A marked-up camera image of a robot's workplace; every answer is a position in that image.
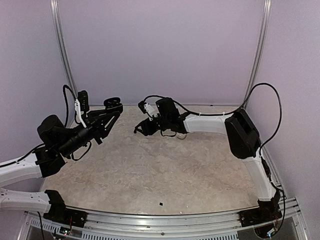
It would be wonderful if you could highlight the black earbuds charging case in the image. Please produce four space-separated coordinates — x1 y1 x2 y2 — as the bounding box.
103 97 122 109

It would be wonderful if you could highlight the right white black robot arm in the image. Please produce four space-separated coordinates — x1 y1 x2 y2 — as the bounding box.
134 97 280 222

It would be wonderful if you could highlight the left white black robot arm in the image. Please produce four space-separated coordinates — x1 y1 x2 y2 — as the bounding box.
0 103 123 223

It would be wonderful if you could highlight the white earbuds charging case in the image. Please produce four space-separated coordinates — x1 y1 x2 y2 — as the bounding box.
176 133 187 140

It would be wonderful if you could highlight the aluminium corner post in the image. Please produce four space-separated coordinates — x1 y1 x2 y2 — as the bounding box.
49 0 77 94
244 0 272 108

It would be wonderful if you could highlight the front aluminium rail frame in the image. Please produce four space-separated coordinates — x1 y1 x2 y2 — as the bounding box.
14 159 311 240

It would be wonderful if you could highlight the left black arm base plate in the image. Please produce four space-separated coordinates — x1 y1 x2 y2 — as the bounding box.
43 190 88 228

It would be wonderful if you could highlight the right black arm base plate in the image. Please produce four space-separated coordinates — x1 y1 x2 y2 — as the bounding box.
239 200 283 227

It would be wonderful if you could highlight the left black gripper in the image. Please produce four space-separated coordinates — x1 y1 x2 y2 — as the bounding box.
57 107 119 157

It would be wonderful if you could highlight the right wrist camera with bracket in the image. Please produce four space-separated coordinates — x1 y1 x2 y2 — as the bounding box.
138 100 159 121

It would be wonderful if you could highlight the left aluminium corner post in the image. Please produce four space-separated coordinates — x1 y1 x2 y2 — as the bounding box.
49 0 77 94

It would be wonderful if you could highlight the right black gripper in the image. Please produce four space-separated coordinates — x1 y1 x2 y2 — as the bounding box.
135 115 170 136

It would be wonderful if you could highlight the right aluminium corner post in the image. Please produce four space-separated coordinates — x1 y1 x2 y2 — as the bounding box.
244 0 272 108

